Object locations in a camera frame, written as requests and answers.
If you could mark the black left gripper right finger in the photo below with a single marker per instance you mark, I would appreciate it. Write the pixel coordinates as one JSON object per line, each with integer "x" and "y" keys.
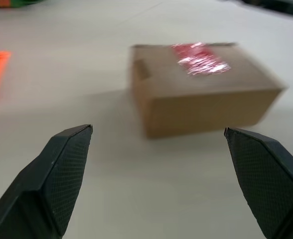
{"x": 268, "y": 184}

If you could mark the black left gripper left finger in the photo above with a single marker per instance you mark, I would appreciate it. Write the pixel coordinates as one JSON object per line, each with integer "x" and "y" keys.
{"x": 42, "y": 189}

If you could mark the brown cardboard box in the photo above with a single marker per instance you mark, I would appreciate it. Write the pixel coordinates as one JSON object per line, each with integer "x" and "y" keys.
{"x": 198, "y": 109}

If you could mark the red shiny packet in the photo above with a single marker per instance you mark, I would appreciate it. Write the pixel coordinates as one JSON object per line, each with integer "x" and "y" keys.
{"x": 201, "y": 59}

